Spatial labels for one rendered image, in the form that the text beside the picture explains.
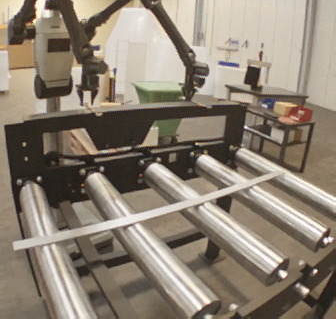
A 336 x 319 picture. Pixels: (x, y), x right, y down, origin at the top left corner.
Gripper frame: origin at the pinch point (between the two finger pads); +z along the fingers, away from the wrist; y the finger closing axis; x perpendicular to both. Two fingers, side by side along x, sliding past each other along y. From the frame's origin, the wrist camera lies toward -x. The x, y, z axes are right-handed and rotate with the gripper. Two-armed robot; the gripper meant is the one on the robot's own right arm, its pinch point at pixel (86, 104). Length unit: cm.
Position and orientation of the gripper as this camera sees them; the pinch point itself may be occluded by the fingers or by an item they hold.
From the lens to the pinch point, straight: 132.6
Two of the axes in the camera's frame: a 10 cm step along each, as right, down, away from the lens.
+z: -0.7, 9.3, 3.7
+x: -5.1, -3.5, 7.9
